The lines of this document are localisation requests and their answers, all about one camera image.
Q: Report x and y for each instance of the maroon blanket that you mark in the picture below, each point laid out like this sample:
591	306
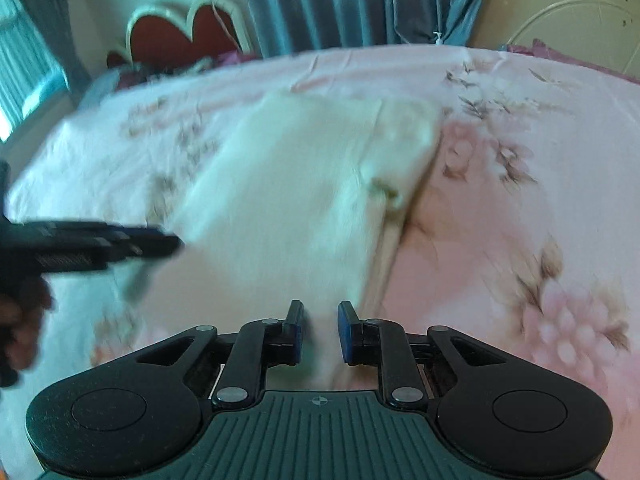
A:
235	56

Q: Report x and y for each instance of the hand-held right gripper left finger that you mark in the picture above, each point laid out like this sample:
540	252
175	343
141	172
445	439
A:
298	332

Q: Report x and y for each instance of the pile of patterned clothes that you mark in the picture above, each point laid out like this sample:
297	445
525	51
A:
150	72

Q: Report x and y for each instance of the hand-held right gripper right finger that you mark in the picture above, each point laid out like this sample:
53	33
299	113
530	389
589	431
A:
345	332

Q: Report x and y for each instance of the cream round table top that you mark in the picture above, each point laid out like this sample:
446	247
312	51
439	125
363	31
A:
560	25

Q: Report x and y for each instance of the white pump bottle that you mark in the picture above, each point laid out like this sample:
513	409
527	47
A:
438	39

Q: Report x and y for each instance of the blue-grey curtain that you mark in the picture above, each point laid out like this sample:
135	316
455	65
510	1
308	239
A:
55	20
325	0

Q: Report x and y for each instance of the white knit sweater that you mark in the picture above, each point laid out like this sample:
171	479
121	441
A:
290	185

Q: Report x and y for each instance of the pink floral bedsheet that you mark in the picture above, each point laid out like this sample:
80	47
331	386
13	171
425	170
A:
500	210

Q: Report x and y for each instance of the person's left hand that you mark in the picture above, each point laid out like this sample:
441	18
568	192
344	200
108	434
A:
20	325

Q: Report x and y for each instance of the red heart-shaped headboard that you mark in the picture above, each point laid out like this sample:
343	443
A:
165	35

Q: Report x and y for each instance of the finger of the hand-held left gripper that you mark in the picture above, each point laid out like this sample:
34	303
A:
155	245

